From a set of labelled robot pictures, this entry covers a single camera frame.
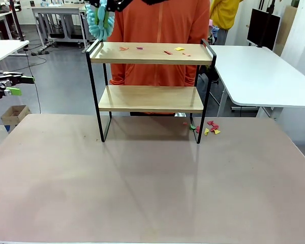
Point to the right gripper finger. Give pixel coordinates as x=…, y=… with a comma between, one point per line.
x=94, y=2
x=118, y=5

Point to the teal fluffy duster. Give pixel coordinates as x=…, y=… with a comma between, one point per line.
x=99, y=25

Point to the open cardboard box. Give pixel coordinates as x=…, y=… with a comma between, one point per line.
x=8, y=119

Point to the white side table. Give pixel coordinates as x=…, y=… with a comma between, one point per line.
x=2, y=49

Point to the orange-red paper scrap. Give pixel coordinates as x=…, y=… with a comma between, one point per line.
x=123, y=48

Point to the person in orange jacket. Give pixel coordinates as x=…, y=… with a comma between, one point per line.
x=157, y=25

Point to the yellow paper scrap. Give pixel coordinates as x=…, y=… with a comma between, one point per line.
x=179, y=48
x=206, y=131
x=217, y=132

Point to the tiny red paper scrap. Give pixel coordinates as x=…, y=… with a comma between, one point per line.
x=186, y=54

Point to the person in yellow top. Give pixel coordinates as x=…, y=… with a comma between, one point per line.
x=225, y=12

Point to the shiny metal object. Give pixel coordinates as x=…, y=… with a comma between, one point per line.
x=180, y=115

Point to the large green paper scrap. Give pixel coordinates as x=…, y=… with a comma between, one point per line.
x=192, y=127

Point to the black monitor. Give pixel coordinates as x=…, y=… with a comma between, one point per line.
x=263, y=28

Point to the large white curved table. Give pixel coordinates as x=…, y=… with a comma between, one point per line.
x=256, y=76

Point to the brown board panel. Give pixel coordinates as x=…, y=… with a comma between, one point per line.
x=289, y=25

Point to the grey frame workbench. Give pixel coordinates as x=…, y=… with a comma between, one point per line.
x=56, y=10

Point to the black post stand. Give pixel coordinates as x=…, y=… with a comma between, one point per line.
x=16, y=23

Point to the black frame wooden shelf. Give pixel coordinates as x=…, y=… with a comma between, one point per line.
x=150, y=97

